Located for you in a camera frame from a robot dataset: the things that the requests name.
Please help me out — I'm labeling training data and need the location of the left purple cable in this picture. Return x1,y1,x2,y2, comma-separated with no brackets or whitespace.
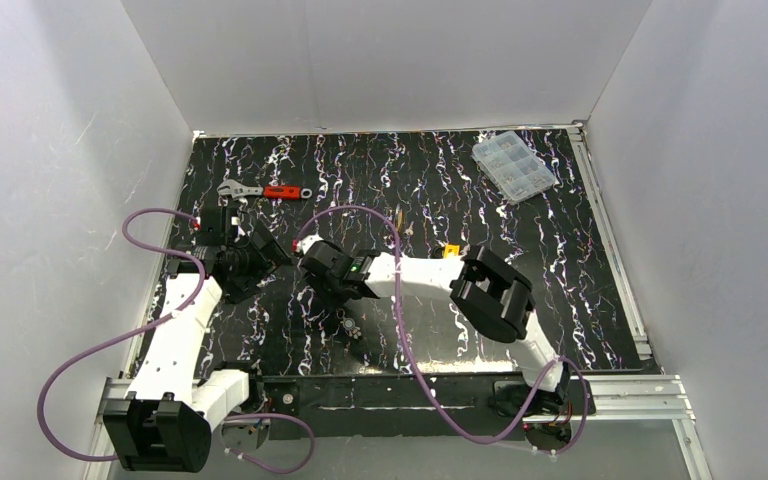
36,207,316,476

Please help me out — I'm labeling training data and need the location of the clear plastic screw box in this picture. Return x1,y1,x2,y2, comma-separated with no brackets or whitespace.
472,131,559,204

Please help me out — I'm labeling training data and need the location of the aluminium frame rail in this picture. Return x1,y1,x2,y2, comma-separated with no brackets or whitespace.
566,122,713,480

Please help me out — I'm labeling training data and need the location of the red handled adjustable wrench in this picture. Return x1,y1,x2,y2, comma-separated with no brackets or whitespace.
217,179,313,201

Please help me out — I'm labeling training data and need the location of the key ring with keys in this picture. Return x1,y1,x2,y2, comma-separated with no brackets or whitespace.
337,307,365,342

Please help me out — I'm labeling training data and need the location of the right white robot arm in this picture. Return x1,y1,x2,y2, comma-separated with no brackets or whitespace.
293,235,595,424

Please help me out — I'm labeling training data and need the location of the purple cable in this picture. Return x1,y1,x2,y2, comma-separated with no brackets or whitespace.
36,207,316,476
294,205,591,456

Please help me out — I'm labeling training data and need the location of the yellow padlock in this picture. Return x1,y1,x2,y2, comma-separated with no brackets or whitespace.
431,243,461,259

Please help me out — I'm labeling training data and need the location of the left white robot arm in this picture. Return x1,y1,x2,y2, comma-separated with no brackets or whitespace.
102,213,291,473

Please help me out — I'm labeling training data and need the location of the large brass padlock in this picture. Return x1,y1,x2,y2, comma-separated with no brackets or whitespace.
393,205,405,233

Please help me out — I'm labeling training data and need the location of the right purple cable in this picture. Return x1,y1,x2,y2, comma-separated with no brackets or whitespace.
294,205,591,456

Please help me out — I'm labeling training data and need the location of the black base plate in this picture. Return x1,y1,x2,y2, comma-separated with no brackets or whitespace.
252,373,596,438

